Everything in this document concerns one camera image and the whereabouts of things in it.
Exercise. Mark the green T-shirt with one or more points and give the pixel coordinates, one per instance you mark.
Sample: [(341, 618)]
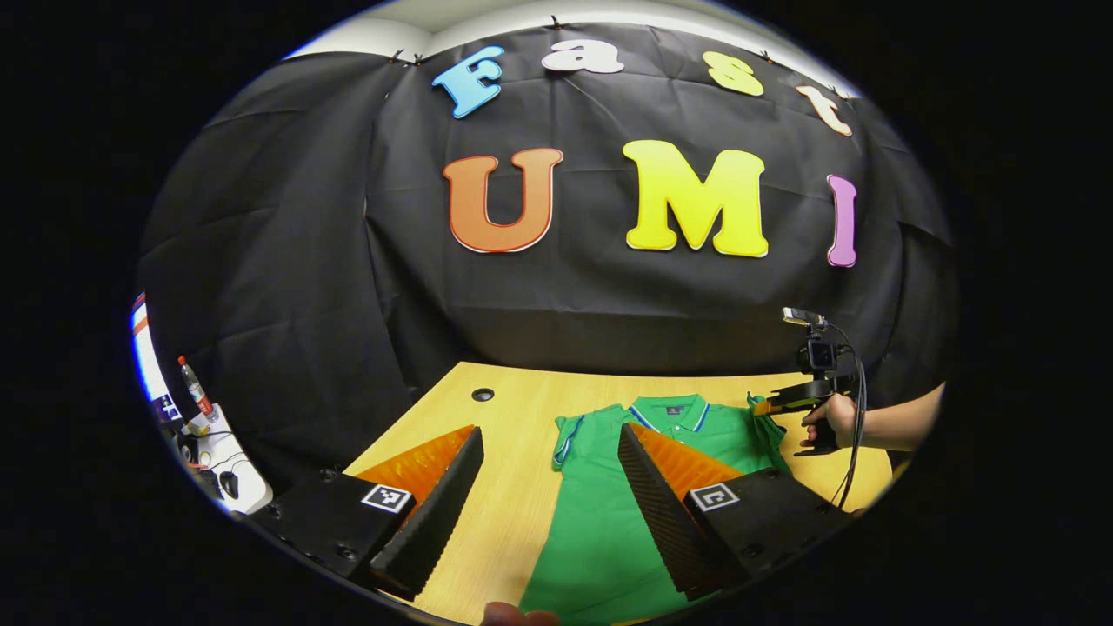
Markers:
[(600, 539)]

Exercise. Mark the white side table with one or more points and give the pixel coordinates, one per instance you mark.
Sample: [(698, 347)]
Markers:
[(248, 491)]

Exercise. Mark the row of backdrop clips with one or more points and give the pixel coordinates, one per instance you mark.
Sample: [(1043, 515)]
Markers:
[(555, 21)]

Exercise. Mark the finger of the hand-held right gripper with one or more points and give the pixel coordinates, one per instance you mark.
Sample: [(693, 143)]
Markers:
[(783, 402)]

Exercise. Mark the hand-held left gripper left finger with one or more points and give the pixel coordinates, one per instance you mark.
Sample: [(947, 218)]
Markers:
[(435, 522)]

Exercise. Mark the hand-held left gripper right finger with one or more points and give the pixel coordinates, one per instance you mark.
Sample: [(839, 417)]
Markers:
[(665, 522)]

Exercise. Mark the red label plastic bottle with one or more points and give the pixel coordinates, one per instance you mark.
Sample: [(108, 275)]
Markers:
[(198, 396)]

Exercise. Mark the black computer mouse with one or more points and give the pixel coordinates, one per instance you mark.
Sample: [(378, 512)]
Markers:
[(229, 484)]

